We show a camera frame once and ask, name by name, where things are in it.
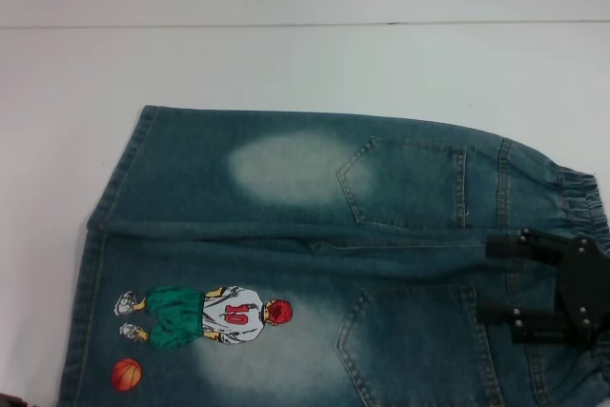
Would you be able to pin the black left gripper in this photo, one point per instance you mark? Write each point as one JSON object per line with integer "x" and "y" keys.
{"x": 9, "y": 400}

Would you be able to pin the blue denim shorts basketball print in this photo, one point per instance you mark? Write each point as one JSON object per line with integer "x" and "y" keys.
{"x": 295, "y": 254}

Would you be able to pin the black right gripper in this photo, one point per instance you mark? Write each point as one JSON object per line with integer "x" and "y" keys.
{"x": 581, "y": 288}

